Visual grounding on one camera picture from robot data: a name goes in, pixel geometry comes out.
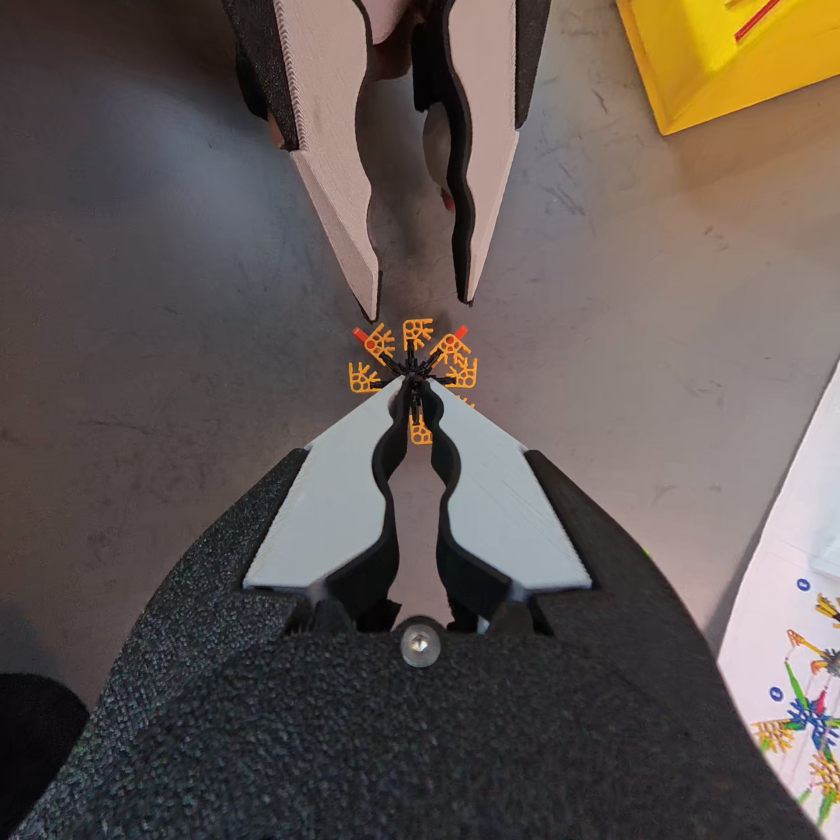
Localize person's left hand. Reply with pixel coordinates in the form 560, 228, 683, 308
371, 26, 416, 83

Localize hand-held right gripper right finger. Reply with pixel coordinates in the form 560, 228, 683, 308
423, 379, 593, 632

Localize yellow black toy wheel assembly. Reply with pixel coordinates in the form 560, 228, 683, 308
349, 319, 478, 446

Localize white instruction sheet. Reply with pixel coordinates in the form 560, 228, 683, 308
717, 357, 840, 831

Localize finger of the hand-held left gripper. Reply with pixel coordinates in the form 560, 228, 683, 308
446, 0, 521, 306
272, 0, 383, 324

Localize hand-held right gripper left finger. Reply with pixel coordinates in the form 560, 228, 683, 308
243, 378, 401, 626

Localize grey desk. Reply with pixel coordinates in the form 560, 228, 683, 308
0, 0, 840, 723

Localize yellow plastic bin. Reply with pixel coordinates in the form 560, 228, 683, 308
616, 0, 840, 137

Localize dark cloth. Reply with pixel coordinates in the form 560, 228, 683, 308
0, 672, 91, 837

